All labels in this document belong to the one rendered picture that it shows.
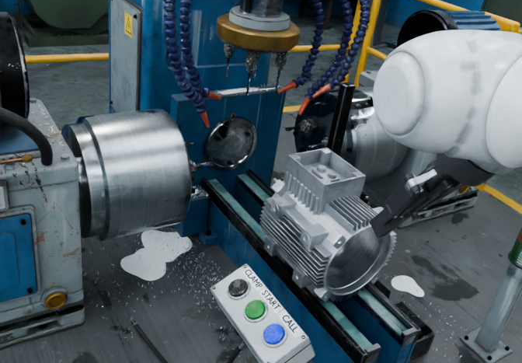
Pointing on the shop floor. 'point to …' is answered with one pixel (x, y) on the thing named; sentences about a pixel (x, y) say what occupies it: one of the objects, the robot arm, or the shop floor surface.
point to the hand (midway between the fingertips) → (388, 218)
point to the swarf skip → (63, 8)
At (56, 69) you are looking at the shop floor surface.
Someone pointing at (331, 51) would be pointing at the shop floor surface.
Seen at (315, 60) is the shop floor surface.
